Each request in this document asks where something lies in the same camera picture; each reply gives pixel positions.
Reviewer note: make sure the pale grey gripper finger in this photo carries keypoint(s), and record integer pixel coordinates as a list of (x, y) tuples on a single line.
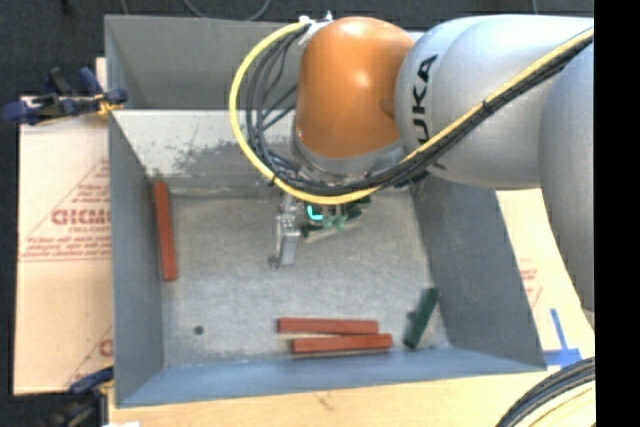
[(276, 240), (290, 245)]

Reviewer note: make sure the grey metal bin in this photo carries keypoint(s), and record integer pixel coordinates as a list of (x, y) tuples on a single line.
[(225, 265)]

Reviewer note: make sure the red-brown flat block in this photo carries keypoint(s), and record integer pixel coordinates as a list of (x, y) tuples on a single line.
[(327, 326), (166, 235), (342, 343)]

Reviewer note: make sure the dark green flat block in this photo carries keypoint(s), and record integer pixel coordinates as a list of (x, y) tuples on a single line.
[(421, 319)]

